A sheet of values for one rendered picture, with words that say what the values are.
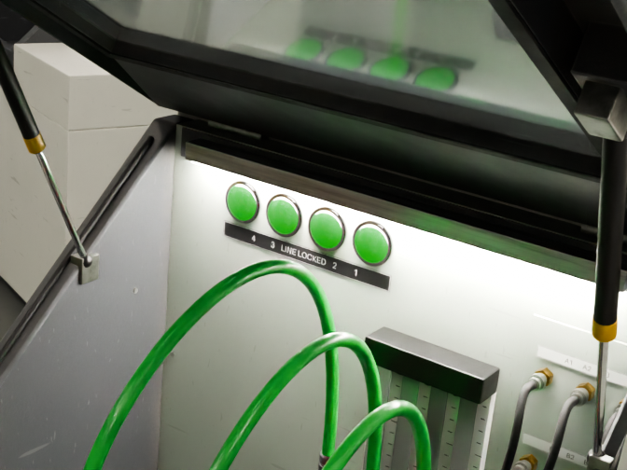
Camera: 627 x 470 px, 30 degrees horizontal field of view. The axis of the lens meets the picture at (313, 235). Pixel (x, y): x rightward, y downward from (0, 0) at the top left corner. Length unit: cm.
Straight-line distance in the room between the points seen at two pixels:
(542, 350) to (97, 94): 279
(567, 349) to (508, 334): 7
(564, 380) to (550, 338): 4
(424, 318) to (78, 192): 272
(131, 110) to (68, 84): 24
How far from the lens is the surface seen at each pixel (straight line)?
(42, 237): 414
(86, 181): 390
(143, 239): 142
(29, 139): 126
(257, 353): 142
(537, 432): 124
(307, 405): 140
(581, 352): 119
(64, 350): 138
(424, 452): 110
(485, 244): 117
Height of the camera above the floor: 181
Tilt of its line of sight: 20 degrees down
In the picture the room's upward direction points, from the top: 6 degrees clockwise
